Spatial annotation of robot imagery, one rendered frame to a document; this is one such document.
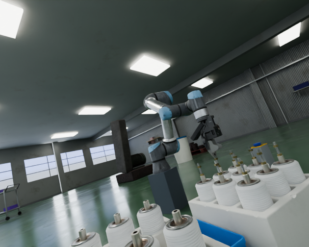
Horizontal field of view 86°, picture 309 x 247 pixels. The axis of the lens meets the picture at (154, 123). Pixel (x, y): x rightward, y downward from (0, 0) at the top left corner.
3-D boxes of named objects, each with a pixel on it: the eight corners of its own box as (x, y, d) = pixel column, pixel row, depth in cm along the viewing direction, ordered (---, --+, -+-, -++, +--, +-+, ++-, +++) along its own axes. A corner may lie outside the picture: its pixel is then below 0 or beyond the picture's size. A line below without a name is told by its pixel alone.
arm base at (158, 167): (149, 175, 135) (145, 163, 137) (161, 170, 147) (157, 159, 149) (163, 172, 126) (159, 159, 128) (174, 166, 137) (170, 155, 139)
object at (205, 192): (233, 221, 71) (218, 179, 75) (213, 229, 70) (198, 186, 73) (222, 214, 81) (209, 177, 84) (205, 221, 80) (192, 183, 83)
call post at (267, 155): (271, 203, 90) (248, 148, 96) (278, 198, 94) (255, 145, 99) (285, 205, 84) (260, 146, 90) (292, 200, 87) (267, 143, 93)
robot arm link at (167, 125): (161, 154, 148) (150, 93, 136) (175, 149, 153) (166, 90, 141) (166, 159, 137) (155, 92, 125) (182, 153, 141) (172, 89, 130)
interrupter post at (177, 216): (173, 224, 45) (169, 211, 45) (180, 220, 46) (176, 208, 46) (178, 227, 43) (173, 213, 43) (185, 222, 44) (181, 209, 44)
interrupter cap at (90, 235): (71, 242, 56) (71, 240, 56) (94, 231, 59) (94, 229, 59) (70, 250, 49) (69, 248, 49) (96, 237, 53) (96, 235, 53)
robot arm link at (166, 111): (137, 94, 132) (163, 106, 88) (150, 92, 135) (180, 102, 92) (140, 109, 136) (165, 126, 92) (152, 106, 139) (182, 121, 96)
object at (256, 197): (274, 226, 59) (254, 176, 63) (295, 240, 50) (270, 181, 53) (249, 234, 60) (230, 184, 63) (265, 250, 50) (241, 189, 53)
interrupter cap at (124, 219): (107, 225, 61) (106, 223, 61) (126, 216, 64) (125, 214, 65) (110, 231, 54) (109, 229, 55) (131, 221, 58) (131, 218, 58)
